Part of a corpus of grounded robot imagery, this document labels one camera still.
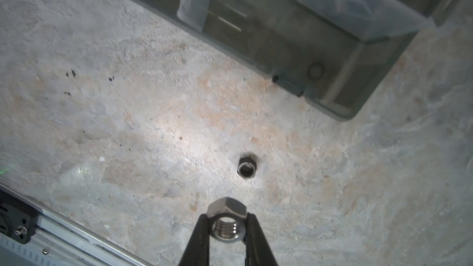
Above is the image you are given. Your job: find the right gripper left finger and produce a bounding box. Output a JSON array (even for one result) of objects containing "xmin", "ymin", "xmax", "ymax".
[{"xmin": 178, "ymin": 214, "xmax": 210, "ymax": 266}]

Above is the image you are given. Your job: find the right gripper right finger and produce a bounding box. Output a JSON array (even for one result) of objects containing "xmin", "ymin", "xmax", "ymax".
[{"xmin": 243, "ymin": 213, "xmax": 278, "ymax": 266}]

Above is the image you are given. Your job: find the silver hex nut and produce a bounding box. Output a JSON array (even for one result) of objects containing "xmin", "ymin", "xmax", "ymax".
[{"xmin": 206, "ymin": 197, "xmax": 248, "ymax": 243}]

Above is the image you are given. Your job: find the grey compartment organizer box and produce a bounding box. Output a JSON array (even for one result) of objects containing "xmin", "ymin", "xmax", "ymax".
[{"xmin": 133, "ymin": 0, "xmax": 459, "ymax": 121}]

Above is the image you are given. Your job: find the black hex nut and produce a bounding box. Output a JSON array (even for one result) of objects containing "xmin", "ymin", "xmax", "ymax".
[{"xmin": 237, "ymin": 156, "xmax": 257, "ymax": 179}]

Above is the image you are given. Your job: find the aluminium mounting rail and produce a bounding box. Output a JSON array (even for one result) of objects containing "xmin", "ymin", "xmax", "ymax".
[{"xmin": 1, "ymin": 185, "xmax": 148, "ymax": 266}]

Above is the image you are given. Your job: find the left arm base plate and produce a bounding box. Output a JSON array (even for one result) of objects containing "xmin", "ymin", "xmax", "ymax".
[{"xmin": 1, "ymin": 191, "xmax": 39, "ymax": 245}]

